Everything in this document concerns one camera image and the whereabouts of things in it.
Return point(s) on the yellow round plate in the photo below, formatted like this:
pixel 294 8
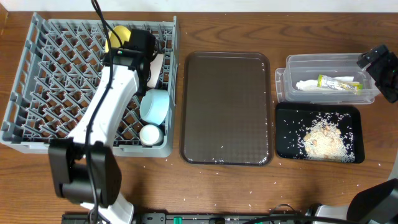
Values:
pixel 123 35

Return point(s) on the grey plastic dishwasher rack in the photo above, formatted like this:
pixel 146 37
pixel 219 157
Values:
pixel 57 76

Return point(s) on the black waste tray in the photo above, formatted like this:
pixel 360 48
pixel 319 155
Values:
pixel 288 114

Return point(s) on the clear plastic waste bin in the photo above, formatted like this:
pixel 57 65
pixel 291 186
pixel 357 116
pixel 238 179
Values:
pixel 301 68

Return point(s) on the rice and food scraps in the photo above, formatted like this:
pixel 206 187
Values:
pixel 328 137

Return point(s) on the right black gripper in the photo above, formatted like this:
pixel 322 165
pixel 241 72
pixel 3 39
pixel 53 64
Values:
pixel 376 68

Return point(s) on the small white cup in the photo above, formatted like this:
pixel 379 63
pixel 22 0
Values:
pixel 151 135

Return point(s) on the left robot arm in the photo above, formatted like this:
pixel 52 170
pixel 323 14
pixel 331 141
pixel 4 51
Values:
pixel 83 166

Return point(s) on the white bowl with food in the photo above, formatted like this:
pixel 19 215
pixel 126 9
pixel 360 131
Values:
pixel 155 69

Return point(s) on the dark brown serving tray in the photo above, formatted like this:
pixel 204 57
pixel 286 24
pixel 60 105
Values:
pixel 227 109

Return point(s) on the green snack wrapper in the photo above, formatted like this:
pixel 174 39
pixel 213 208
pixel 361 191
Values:
pixel 338 83

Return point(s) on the light blue bowl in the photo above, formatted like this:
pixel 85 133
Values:
pixel 154 106

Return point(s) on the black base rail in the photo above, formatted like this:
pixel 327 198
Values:
pixel 161 218

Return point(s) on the white napkin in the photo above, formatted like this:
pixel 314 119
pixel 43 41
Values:
pixel 311 85

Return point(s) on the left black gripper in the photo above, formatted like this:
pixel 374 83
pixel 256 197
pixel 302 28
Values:
pixel 144 76

